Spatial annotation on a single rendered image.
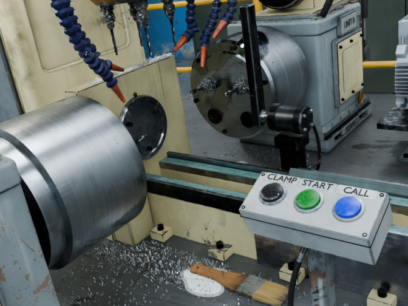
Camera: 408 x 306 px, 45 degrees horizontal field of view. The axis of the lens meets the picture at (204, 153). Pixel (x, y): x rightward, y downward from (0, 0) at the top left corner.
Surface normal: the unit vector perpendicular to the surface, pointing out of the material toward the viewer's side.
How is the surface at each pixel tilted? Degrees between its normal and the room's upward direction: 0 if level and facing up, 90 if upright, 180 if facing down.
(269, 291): 2
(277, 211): 22
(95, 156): 62
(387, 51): 90
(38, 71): 90
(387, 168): 0
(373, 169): 0
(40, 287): 89
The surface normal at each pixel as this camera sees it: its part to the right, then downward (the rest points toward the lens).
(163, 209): -0.60, 0.38
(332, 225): -0.36, -0.70
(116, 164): 0.71, -0.15
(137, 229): 0.79, 0.12
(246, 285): -0.15, -0.92
